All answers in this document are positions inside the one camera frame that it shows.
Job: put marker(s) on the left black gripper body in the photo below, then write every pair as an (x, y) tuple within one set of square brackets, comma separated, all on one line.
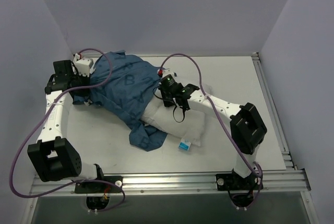
[(80, 88)]

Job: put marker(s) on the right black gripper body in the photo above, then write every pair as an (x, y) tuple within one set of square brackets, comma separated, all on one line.
[(162, 88)]

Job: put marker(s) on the white pillow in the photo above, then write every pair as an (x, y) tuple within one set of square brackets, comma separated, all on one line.
[(189, 126)]

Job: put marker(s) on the blue cartoon print pillowcase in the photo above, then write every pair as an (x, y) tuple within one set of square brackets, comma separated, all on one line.
[(130, 86)]

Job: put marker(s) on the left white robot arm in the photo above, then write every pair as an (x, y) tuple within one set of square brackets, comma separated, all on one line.
[(53, 156)]

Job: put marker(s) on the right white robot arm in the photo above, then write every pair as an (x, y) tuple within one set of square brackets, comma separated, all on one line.
[(242, 124)]

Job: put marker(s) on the blue white pillow tag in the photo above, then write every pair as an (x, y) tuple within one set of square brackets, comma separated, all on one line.
[(184, 145)]

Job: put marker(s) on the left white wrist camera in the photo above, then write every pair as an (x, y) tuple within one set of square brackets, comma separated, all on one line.
[(83, 66)]

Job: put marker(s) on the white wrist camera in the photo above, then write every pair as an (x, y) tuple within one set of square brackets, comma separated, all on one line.
[(83, 66), (165, 71)]

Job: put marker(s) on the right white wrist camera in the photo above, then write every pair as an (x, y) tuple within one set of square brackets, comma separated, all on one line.
[(165, 71)]

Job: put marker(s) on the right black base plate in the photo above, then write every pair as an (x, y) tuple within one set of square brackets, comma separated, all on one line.
[(233, 182)]

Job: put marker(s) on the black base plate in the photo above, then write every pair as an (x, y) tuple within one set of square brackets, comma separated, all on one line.
[(233, 182), (109, 184)]

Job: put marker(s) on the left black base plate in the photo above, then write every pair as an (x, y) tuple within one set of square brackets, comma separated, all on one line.
[(109, 184)]

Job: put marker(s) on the aluminium right side rail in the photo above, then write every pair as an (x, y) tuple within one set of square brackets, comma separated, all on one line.
[(273, 114)]

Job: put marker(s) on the aluminium rail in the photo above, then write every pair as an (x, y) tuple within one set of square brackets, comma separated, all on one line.
[(205, 183), (273, 114)]

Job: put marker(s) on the aluminium front rail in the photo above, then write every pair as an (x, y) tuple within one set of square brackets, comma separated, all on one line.
[(205, 183)]

